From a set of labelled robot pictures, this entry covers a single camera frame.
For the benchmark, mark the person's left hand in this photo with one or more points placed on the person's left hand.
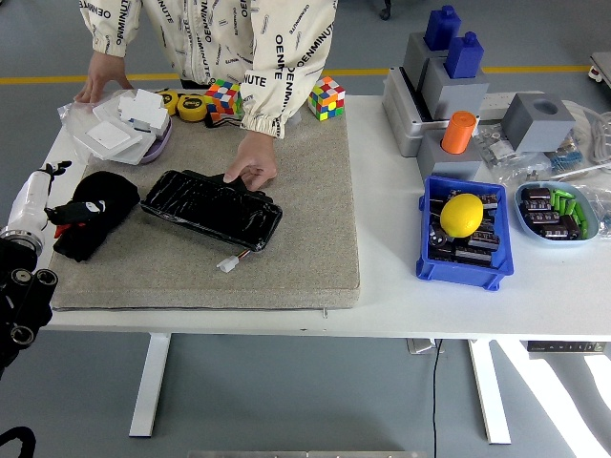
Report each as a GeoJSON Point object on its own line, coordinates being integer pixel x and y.
{"type": "Point", "coordinates": [255, 157]}

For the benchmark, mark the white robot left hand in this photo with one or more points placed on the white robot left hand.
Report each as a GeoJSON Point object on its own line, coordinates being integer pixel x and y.
{"type": "Point", "coordinates": [29, 200]}

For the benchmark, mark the person's right hand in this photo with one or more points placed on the person's right hand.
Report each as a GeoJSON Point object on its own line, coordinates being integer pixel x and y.
{"type": "Point", "coordinates": [102, 71]}

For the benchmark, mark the black rag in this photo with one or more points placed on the black rag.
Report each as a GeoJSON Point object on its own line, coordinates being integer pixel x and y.
{"type": "Point", "coordinates": [110, 191]}

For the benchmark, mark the person's right forearm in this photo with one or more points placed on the person's right forearm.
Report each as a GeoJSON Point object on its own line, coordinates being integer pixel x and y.
{"type": "Point", "coordinates": [112, 28]}

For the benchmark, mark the person's left forearm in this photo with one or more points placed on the person's left forearm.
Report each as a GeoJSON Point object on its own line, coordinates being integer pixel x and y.
{"type": "Point", "coordinates": [279, 90]}

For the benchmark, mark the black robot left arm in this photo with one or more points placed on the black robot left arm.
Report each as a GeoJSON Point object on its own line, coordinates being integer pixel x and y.
{"type": "Point", "coordinates": [19, 305]}

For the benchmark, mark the black table control panel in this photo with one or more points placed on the black table control panel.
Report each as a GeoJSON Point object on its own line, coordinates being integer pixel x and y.
{"type": "Point", "coordinates": [565, 347]}

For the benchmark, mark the white cardboard box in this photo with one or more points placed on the white cardboard box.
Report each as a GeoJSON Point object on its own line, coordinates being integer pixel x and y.
{"type": "Point", "coordinates": [143, 107]}

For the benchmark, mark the clear plastic bag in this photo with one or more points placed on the clear plastic bag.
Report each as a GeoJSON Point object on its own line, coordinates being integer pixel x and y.
{"type": "Point", "coordinates": [602, 205]}
{"type": "Point", "coordinates": [76, 119]}

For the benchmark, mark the multicolour puzzle cube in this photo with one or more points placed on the multicolour puzzle cube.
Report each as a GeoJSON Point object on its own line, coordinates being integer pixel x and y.
{"type": "Point", "coordinates": [327, 97]}
{"type": "Point", "coordinates": [223, 97]}

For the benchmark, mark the yellow tape measure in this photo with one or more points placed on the yellow tape measure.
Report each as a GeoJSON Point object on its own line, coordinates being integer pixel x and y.
{"type": "Point", "coordinates": [168, 100]}
{"type": "Point", "coordinates": [191, 106]}

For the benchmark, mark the lilac bowl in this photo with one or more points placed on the lilac bowl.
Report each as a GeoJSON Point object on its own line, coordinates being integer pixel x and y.
{"type": "Point", "coordinates": [160, 145]}

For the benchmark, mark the person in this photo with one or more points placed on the person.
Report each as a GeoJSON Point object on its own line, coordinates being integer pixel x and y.
{"type": "Point", "coordinates": [215, 38]}

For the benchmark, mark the grey-brown mat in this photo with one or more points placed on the grey-brown mat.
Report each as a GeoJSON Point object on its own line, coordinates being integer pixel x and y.
{"type": "Point", "coordinates": [191, 281]}

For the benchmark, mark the light grey base box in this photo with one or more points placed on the light grey base box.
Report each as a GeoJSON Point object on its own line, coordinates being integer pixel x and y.
{"type": "Point", "coordinates": [398, 119]}

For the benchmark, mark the black chair caster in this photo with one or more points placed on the black chair caster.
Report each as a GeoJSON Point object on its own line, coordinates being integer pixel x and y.
{"type": "Point", "coordinates": [385, 9]}

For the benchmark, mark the orange cylinder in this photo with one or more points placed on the orange cylinder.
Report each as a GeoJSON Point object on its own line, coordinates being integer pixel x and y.
{"type": "Point", "coordinates": [458, 133]}

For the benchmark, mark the yellow lemon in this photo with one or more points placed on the yellow lemon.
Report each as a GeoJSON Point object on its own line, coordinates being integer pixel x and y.
{"type": "Point", "coordinates": [460, 214]}

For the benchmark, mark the white table leg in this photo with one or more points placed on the white table leg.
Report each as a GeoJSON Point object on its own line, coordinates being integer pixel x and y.
{"type": "Point", "coordinates": [150, 381]}
{"type": "Point", "coordinates": [489, 391]}

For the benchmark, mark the blue block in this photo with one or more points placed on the blue block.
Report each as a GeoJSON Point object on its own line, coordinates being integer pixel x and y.
{"type": "Point", "coordinates": [441, 28]}
{"type": "Point", "coordinates": [464, 55]}

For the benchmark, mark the blue plastic bin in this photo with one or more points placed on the blue plastic bin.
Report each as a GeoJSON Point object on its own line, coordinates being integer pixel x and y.
{"type": "Point", "coordinates": [465, 276]}

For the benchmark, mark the clear bag of small parts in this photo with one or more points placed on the clear bag of small parts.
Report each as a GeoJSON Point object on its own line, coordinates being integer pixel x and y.
{"type": "Point", "coordinates": [501, 152]}

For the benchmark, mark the white power strip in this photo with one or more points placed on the white power strip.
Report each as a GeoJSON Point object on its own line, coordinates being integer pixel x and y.
{"type": "Point", "coordinates": [496, 102]}

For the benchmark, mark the grey block with round hole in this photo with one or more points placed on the grey block with round hole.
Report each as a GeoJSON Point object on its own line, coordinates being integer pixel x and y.
{"type": "Point", "coordinates": [530, 126]}

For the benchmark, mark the light blue dish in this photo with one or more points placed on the light blue dish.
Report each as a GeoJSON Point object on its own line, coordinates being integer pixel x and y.
{"type": "Point", "coordinates": [525, 229]}

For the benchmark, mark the green battery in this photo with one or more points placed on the green battery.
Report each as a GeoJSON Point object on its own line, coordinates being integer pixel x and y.
{"type": "Point", "coordinates": [571, 207]}
{"type": "Point", "coordinates": [561, 194]}
{"type": "Point", "coordinates": [583, 230]}
{"type": "Point", "coordinates": [580, 214]}

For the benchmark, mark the blue resistor bundle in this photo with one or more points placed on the blue resistor bundle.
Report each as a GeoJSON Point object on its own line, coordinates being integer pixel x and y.
{"type": "Point", "coordinates": [565, 160]}

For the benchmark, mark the white rod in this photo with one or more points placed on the white rod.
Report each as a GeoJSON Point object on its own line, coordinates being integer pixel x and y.
{"type": "Point", "coordinates": [587, 171]}

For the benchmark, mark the grey cart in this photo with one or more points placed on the grey cart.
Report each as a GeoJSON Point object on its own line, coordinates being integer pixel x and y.
{"type": "Point", "coordinates": [602, 67]}

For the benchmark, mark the white switch plate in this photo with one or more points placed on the white switch plate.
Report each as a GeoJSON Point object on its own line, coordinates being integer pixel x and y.
{"type": "Point", "coordinates": [107, 136]}

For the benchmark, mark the grey metal bracket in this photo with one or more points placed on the grey metal bracket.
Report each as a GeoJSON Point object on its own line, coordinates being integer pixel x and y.
{"type": "Point", "coordinates": [420, 346]}

